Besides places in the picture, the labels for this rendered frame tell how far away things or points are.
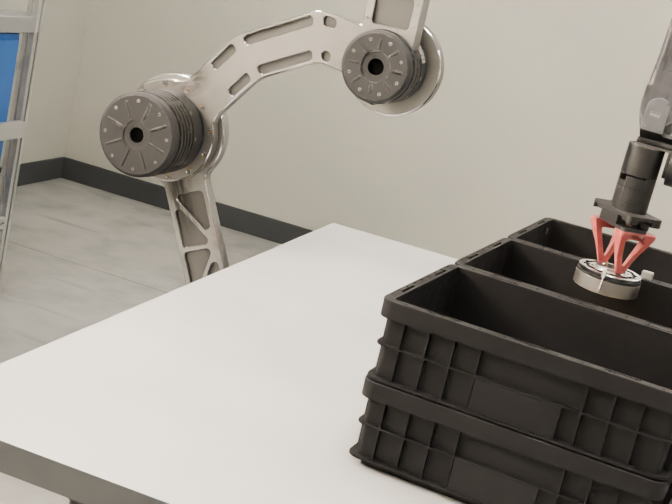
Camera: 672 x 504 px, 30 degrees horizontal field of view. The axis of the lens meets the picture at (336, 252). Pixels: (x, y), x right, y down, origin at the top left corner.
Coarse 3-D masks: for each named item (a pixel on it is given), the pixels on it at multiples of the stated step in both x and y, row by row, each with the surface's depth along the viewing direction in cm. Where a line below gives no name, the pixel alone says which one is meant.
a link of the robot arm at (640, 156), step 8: (632, 144) 193; (640, 144) 193; (648, 144) 193; (656, 144) 194; (664, 144) 193; (632, 152) 193; (640, 152) 192; (648, 152) 192; (656, 152) 192; (664, 152) 193; (624, 160) 195; (632, 160) 193; (640, 160) 192; (648, 160) 192; (656, 160) 192; (624, 168) 194; (632, 168) 193; (640, 168) 193; (648, 168) 193; (656, 168) 193; (664, 168) 192; (632, 176) 194; (640, 176) 193; (648, 176) 193; (656, 176) 194; (664, 176) 193
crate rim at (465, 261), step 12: (504, 240) 210; (516, 240) 212; (480, 252) 197; (492, 252) 202; (552, 252) 209; (456, 264) 187; (468, 264) 190; (504, 276) 185; (540, 288) 183; (660, 288) 203; (576, 300) 180; (612, 312) 178
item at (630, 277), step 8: (584, 264) 199; (592, 264) 200; (592, 272) 196; (600, 272) 196; (608, 272) 197; (632, 272) 202; (616, 280) 195; (624, 280) 195; (632, 280) 196; (640, 280) 198
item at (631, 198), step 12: (624, 180) 194; (636, 180) 193; (648, 180) 193; (624, 192) 194; (636, 192) 194; (648, 192) 194; (600, 204) 198; (612, 204) 196; (624, 204) 194; (636, 204) 194; (648, 204) 195; (624, 216) 192; (636, 216) 192; (648, 216) 195
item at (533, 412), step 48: (432, 288) 175; (480, 288) 184; (384, 336) 161; (432, 336) 158; (528, 336) 182; (576, 336) 179; (624, 336) 176; (432, 384) 159; (480, 384) 156; (528, 384) 154; (576, 384) 152; (528, 432) 154; (576, 432) 152; (624, 432) 150
